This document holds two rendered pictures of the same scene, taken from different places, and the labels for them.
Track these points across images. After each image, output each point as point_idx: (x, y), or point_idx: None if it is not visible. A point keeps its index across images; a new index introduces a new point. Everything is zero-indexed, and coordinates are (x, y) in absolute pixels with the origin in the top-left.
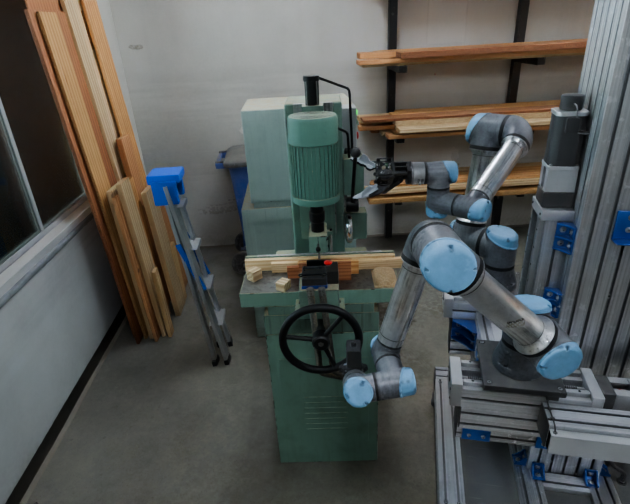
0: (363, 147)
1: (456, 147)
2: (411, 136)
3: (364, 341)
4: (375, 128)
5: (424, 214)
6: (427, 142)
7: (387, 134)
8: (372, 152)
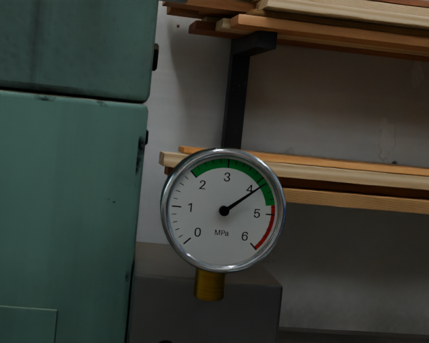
0: (171, 83)
1: (391, 121)
2: (295, 26)
3: (40, 173)
4: (206, 3)
5: (308, 281)
6: (325, 97)
7: (235, 15)
8: (193, 99)
